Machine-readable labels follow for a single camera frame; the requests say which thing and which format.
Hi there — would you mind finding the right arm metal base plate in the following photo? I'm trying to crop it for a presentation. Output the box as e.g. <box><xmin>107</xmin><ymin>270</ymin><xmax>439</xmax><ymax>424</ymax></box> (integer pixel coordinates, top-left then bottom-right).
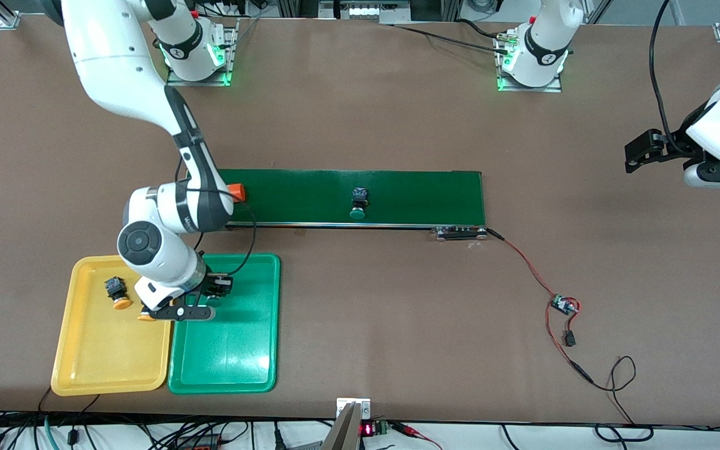
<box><xmin>166</xmin><ymin>17</ymin><xmax>239</xmax><ymax>87</ymax></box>

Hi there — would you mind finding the green conveyor belt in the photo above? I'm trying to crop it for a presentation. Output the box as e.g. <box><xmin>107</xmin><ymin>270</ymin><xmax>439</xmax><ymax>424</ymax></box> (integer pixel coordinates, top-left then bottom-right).
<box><xmin>210</xmin><ymin>167</ymin><xmax>489</xmax><ymax>242</ymax></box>

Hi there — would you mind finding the grey device with lights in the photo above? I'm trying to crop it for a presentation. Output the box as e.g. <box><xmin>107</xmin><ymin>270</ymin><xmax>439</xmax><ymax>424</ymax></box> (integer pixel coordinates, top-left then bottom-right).
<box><xmin>317</xmin><ymin>0</ymin><xmax>412</xmax><ymax>24</ymax></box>

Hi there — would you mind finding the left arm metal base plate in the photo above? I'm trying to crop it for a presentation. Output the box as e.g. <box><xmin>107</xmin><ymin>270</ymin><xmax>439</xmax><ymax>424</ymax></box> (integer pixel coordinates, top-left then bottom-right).
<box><xmin>496</xmin><ymin>30</ymin><xmax>564</xmax><ymax>94</ymax></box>

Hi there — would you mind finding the green plastic tray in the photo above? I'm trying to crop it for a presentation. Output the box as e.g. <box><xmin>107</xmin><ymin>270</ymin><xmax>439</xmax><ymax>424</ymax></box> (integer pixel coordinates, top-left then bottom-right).
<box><xmin>167</xmin><ymin>252</ymin><xmax>281</xmax><ymax>395</ymax></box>

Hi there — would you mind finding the small green circuit board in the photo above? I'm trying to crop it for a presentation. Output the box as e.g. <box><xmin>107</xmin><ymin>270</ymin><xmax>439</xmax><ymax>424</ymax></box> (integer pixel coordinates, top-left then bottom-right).
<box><xmin>551</xmin><ymin>294</ymin><xmax>581</xmax><ymax>317</ymax></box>

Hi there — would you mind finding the yellow plastic tray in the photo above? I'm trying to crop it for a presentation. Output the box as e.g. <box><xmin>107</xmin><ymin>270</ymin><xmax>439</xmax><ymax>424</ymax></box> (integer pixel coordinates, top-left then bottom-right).
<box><xmin>51</xmin><ymin>252</ymin><xmax>177</xmax><ymax>397</ymax></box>

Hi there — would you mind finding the small silver metal bracket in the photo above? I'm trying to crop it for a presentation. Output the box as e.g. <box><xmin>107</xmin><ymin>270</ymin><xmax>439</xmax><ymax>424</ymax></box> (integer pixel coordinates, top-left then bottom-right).
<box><xmin>336</xmin><ymin>397</ymin><xmax>371</xmax><ymax>418</ymax></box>

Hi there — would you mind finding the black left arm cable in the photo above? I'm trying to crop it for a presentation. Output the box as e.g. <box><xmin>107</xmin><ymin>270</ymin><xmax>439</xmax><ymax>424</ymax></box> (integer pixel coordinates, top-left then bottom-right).
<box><xmin>649</xmin><ymin>0</ymin><xmax>679</xmax><ymax>151</ymax></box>

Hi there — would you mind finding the grey metal post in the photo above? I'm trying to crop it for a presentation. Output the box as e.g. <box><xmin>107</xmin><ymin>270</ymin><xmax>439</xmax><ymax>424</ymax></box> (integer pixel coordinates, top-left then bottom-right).
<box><xmin>321</xmin><ymin>402</ymin><xmax>362</xmax><ymax>450</ymax></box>

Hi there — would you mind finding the thin black looped cable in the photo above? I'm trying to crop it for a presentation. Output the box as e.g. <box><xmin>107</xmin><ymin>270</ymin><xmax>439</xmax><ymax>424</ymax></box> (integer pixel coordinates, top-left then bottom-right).
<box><xmin>588</xmin><ymin>356</ymin><xmax>638</xmax><ymax>427</ymax></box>

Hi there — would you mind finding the red clip lead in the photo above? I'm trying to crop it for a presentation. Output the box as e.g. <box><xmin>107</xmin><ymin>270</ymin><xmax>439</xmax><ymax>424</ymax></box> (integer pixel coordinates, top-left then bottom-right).
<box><xmin>391</xmin><ymin>422</ymin><xmax>443</xmax><ymax>450</ymax></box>

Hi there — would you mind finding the long black table cable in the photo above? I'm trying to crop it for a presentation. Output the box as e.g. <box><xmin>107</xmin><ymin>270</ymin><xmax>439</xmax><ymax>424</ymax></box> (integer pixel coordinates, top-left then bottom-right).
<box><xmin>391</xmin><ymin>19</ymin><xmax>514</xmax><ymax>54</ymax></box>

